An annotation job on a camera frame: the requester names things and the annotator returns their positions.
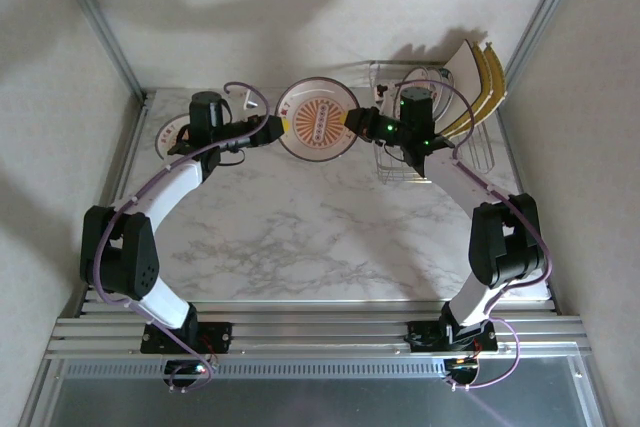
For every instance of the circuit board with LED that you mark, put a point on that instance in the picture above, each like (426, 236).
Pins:
(187, 369)
(462, 366)

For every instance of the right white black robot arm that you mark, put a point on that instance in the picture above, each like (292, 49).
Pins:
(505, 247)

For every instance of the aluminium side rail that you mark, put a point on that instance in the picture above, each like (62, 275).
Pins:
(131, 147)
(511, 147)

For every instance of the grey vented metal panel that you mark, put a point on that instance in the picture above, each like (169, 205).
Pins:
(320, 397)

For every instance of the yellow woven bamboo plate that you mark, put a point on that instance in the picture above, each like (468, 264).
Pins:
(498, 79)
(485, 82)

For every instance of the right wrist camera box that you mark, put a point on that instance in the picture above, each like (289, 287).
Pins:
(381, 92)

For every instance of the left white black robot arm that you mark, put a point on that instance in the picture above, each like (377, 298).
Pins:
(120, 257)

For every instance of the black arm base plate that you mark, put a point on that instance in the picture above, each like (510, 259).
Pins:
(220, 334)
(422, 337)

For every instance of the aluminium frame post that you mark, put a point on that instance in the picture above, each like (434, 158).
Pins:
(541, 22)
(103, 27)

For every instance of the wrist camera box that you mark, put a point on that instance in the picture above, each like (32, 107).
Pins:
(248, 101)
(381, 92)

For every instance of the white plate orange sunburst print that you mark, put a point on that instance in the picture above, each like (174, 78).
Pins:
(317, 119)
(167, 139)

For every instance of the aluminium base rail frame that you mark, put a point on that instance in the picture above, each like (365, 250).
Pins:
(320, 329)

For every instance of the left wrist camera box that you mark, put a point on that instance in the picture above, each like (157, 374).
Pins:
(248, 101)

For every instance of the white round patterned plate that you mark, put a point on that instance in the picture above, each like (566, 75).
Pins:
(420, 74)

